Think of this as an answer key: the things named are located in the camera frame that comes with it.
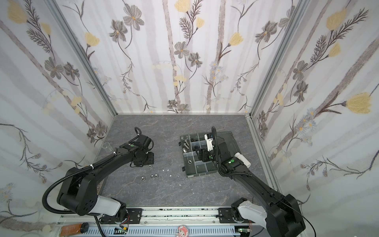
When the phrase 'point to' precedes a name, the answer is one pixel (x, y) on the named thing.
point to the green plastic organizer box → (190, 142)
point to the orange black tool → (75, 228)
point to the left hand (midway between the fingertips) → (152, 160)
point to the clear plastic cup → (107, 147)
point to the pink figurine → (183, 231)
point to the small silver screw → (170, 175)
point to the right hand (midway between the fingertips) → (202, 148)
